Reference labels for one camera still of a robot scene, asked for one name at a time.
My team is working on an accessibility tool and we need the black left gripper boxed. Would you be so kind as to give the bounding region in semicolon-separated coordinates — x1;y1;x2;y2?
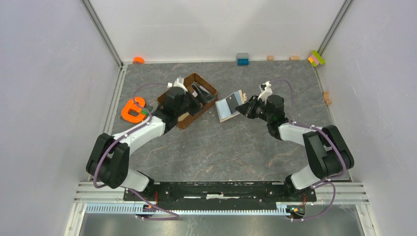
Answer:
176;83;215;117

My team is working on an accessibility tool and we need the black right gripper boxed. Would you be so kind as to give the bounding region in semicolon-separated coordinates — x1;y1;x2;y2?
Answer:
235;94;272;123

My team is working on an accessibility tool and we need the dark VIP card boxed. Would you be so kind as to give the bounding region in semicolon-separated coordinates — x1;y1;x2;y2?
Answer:
191;83;210;106
226;91;243;115

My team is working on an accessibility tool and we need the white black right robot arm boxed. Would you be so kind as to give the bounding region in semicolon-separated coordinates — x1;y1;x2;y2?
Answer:
236;95;355;201

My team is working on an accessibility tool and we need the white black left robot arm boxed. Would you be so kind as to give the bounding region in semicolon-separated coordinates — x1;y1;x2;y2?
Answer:
86;87;207;201

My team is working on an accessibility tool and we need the woven wicker divided basket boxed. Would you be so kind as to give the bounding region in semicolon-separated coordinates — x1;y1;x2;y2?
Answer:
153;73;218;132

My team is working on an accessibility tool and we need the orange plastic letter toy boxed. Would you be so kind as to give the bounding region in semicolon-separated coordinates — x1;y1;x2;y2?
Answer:
121;97;147;124

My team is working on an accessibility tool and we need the blue toy brick stack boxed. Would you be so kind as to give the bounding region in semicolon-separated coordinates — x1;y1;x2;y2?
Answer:
236;53;250;66

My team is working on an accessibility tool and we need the orange round cap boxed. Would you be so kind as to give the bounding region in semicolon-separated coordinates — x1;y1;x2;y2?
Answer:
132;57;145;64

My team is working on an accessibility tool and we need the curved wooden block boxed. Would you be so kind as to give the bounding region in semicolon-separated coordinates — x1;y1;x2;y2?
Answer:
323;91;332;106

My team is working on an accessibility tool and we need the green pink yellow brick stack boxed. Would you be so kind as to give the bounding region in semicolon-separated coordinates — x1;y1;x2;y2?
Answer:
308;50;326;67

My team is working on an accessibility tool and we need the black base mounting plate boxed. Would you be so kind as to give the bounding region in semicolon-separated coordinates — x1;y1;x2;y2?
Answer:
140;181;317;210

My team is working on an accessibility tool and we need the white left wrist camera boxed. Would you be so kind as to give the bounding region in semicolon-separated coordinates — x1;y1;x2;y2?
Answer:
167;77;188;92

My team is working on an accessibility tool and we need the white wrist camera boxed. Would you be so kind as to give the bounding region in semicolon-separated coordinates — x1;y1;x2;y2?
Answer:
258;81;272;104
167;77;188;92

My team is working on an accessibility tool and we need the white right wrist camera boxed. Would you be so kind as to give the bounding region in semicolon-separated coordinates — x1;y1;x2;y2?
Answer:
258;81;272;104

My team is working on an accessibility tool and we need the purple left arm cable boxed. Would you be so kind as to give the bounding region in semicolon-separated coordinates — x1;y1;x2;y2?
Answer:
93;82;182;222

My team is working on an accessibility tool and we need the aluminium frame rail right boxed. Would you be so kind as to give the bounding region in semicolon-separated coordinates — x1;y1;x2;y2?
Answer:
317;0;355;56

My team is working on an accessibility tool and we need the aluminium frame rail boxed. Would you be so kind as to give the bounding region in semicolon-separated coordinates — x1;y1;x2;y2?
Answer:
317;0;355;56
81;0;124;68

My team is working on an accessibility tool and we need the aluminium frame rail left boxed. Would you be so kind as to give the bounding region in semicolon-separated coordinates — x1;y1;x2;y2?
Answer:
81;0;124;68

